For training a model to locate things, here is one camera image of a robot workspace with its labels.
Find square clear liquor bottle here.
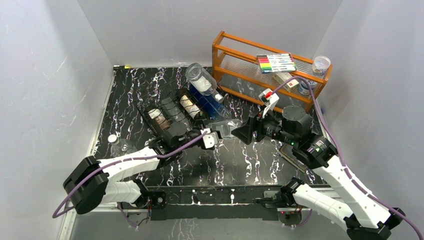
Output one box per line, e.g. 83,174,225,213
206,119,242,139

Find small white carton box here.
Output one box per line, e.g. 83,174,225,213
272,72,300,93

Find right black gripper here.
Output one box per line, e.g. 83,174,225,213
230,105,298,147

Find dark olive wine bottle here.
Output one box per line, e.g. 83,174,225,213
176,87,208,121

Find clear plastic jar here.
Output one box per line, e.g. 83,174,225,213
311,55,331,77

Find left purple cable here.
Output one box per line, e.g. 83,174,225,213
52,129,210,220

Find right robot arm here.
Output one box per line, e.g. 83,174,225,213
231,106,402,240

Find purple cable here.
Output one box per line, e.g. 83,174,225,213
52,129,210,220
271,76,424,240

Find coloured marker pen set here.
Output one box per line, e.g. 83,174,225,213
256,53,297,74

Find black wire wine rack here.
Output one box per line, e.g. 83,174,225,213
135,79,229,140

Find large clear glass bottle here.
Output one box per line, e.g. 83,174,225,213
185,63,224,104

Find orange wooden shelf rack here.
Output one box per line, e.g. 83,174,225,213
212,31,333,113

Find blue glass bottle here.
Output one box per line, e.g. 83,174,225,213
188,85,232,122

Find round clear glass bottle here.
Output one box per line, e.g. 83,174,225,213
107,134,137,158

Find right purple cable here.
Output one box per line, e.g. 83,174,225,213
271,76,424,240

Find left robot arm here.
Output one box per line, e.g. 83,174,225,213
53,128,222,218

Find brown book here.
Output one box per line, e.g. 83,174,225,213
278,143,308,173

